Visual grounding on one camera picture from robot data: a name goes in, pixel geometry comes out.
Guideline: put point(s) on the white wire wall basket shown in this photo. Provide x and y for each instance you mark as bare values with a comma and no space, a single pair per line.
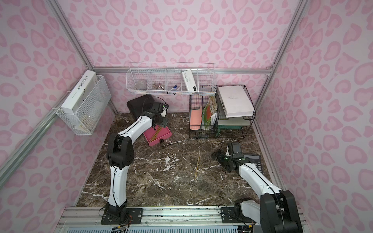
157,78

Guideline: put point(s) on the pink bottom drawer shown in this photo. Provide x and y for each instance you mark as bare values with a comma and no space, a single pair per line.
157,135

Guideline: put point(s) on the black wire file rack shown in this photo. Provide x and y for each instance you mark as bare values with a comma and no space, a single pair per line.
196,101

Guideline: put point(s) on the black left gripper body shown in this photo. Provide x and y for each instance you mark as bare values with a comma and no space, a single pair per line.
162,122

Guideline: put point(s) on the white paper stack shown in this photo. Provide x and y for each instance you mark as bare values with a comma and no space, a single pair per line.
235,101

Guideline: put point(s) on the white side wire basket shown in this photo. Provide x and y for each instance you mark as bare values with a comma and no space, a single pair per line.
85,120

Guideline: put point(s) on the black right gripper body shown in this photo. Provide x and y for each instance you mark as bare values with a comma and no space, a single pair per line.
224,158

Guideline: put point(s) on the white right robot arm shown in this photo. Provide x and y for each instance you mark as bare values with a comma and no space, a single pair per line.
276,212

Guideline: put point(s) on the black calculator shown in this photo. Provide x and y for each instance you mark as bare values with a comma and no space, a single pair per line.
254,159

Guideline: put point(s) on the black pink drawer cabinet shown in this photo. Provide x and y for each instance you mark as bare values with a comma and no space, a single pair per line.
138,105

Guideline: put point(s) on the white book in side basket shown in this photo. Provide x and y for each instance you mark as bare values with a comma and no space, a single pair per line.
79,93

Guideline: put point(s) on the green red booklet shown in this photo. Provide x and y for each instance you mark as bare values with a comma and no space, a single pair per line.
209,114

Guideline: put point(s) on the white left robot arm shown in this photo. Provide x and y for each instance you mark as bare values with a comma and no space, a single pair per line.
120,155

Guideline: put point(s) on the black wire paper tray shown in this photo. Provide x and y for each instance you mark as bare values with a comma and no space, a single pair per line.
235,127

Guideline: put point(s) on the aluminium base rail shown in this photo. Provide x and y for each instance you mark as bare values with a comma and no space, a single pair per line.
156,219

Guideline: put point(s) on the pink folder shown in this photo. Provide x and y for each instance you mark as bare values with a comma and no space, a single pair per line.
195,119

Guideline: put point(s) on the white box in basket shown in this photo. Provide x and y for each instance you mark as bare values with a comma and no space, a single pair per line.
189,81

